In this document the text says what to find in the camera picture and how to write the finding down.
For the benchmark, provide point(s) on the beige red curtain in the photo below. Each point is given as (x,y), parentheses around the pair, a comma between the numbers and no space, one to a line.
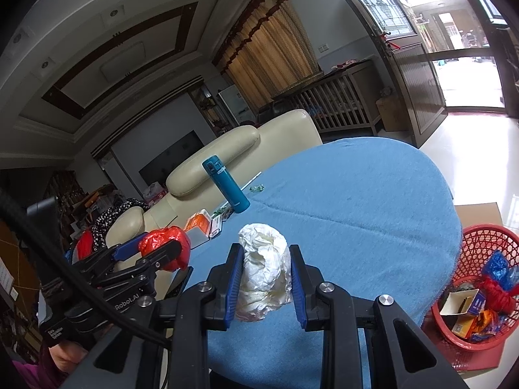
(266,52)

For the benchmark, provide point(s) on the red plastic trash basket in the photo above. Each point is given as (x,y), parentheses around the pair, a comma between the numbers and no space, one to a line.
(478,244)

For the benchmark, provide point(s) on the black white dotted scarf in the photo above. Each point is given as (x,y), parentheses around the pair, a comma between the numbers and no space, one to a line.
(103,223)

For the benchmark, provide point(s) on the brown glass door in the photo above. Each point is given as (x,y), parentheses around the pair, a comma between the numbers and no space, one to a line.
(404,53)

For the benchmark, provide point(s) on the cream leather sofa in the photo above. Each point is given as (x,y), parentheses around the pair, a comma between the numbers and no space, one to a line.
(244,152)

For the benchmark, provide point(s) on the white refrigerator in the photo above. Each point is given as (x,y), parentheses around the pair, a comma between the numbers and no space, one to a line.
(237,106)

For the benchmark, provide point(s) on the orange white medicine box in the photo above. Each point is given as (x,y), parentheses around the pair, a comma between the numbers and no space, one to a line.
(198,228)

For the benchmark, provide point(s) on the green candy wrapper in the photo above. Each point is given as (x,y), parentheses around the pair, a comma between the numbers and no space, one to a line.
(257,188)

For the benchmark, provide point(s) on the small white barcode box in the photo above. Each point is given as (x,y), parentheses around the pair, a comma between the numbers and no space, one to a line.
(216,226)

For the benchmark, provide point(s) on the wooden baby crib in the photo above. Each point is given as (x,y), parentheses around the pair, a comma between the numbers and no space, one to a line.
(344,100)

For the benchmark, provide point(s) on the blue plastic bag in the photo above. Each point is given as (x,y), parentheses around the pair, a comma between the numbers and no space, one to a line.
(498,269)

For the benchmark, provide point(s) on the blue tablecloth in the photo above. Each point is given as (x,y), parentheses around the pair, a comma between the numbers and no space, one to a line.
(375,215)

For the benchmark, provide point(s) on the blue toothpaste box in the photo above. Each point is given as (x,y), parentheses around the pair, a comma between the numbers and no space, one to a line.
(469,302)

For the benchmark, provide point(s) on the black television screen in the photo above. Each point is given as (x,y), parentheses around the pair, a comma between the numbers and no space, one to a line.
(157,170)

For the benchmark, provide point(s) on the orange foil wrapper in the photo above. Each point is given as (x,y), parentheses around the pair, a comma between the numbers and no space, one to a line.
(486,325)

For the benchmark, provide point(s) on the red plastic bag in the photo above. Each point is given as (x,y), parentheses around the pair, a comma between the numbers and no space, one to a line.
(172,237)

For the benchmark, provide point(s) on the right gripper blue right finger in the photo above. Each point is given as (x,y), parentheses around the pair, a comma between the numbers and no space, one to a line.
(300,286)

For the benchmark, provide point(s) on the teal thermos bottle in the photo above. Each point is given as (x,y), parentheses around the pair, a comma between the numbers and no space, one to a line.
(226,184)

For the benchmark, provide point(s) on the small cardboard box by door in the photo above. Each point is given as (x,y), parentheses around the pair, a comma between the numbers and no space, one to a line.
(392,113)

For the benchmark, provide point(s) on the cardboard box on floor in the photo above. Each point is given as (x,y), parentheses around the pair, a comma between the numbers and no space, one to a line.
(460,359)

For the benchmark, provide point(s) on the white thin stick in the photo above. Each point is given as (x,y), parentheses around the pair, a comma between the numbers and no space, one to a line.
(243,188)

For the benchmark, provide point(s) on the white paper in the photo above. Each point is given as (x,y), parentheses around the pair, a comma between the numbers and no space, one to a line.
(266,281)

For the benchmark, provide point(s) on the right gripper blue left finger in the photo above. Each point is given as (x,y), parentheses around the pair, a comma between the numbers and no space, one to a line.
(235,261)

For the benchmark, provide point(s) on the person's left hand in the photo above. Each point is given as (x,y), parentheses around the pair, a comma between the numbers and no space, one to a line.
(67,356)

